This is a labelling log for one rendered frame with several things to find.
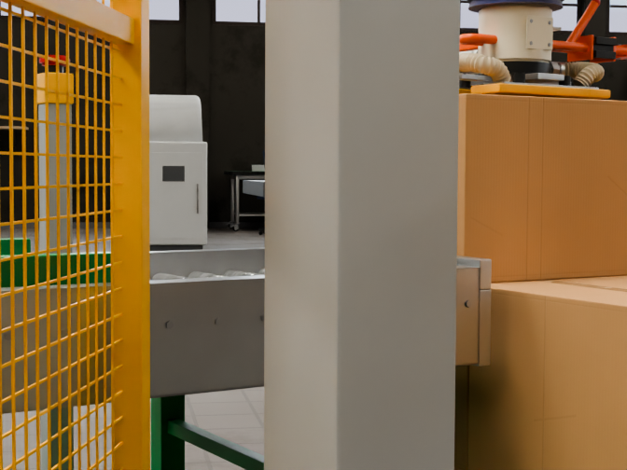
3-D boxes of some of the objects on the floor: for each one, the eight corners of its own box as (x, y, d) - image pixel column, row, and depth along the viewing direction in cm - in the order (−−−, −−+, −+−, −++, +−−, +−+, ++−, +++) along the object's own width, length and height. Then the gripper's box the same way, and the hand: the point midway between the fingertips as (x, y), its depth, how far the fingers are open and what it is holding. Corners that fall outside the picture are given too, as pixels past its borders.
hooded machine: (137, 247, 1167) (136, 96, 1158) (202, 246, 1177) (202, 97, 1169) (139, 252, 1093) (139, 91, 1084) (207, 252, 1104) (207, 92, 1095)
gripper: (512, 15, 319) (568, 6, 300) (510, 107, 320) (566, 104, 302) (491, 13, 315) (547, 5, 296) (489, 106, 316) (544, 103, 298)
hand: (553, 55), depth 300 cm, fingers open, 13 cm apart
